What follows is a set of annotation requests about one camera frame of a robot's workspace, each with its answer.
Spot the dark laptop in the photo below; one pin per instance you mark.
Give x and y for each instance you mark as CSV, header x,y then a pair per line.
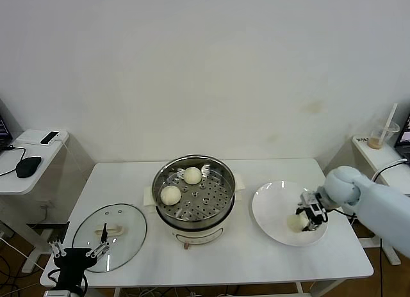
x,y
405,130
4,130

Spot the stainless steel steamer basket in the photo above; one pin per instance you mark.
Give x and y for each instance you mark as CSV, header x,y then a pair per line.
x,y
198,204

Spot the clear plastic drink cup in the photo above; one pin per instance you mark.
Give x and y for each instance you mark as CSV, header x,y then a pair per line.
x,y
376,142

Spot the white side table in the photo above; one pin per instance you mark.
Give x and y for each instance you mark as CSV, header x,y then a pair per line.
x,y
378,156
13,185

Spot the white steamed baozi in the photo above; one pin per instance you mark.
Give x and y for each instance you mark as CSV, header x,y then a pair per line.
x,y
192,175
170,195
296,223

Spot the white drinking straw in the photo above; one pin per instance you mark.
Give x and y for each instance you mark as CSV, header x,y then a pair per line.
x,y
390,117

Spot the white round plate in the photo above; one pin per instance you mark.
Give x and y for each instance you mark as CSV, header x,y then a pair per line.
x,y
272,210

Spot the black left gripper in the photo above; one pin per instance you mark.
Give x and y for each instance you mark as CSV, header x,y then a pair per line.
x,y
70,263

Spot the cream electric cooking pot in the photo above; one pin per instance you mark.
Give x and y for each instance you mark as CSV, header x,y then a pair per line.
x,y
198,236

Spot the black computer mouse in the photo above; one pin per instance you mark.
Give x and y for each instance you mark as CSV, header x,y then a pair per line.
x,y
28,166

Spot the white phone with black screen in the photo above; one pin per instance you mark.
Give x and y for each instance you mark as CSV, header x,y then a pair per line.
x,y
49,138

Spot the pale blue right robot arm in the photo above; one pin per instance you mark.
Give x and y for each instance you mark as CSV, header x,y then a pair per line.
x,y
368,197

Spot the flat white box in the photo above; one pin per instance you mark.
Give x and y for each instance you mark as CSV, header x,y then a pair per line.
x,y
27,137

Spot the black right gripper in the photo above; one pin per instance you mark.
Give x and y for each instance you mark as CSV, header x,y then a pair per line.
x,y
315,210

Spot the black floor bar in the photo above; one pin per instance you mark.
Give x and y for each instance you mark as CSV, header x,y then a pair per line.
x,y
45,226

